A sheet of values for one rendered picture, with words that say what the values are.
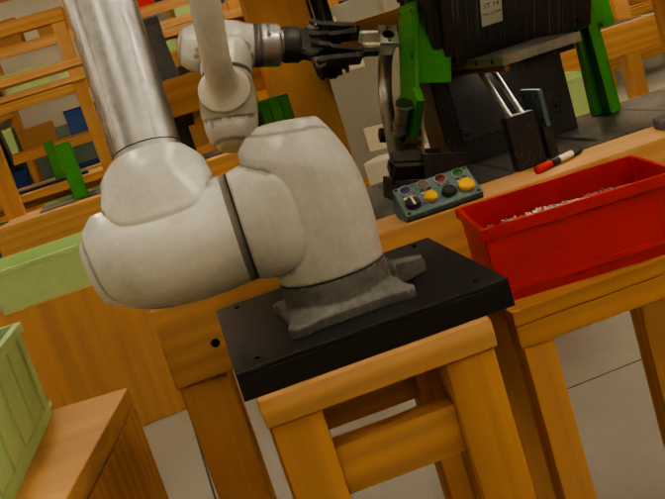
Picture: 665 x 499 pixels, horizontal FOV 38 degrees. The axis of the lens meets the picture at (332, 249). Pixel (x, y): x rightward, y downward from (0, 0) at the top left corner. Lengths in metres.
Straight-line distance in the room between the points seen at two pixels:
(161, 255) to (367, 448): 0.37
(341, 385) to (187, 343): 0.53
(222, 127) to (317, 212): 0.63
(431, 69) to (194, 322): 0.71
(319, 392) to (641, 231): 0.57
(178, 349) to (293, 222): 0.52
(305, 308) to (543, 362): 0.38
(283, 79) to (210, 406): 0.87
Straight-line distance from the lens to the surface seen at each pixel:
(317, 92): 2.30
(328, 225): 1.28
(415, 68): 1.96
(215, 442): 1.78
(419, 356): 1.26
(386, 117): 2.08
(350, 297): 1.30
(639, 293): 1.51
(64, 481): 1.41
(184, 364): 1.73
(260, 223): 1.27
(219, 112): 1.87
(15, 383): 1.59
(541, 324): 1.46
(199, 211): 1.28
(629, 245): 1.52
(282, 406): 1.24
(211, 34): 1.79
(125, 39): 1.41
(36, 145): 8.91
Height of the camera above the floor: 1.25
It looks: 12 degrees down
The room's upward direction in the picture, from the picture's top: 17 degrees counter-clockwise
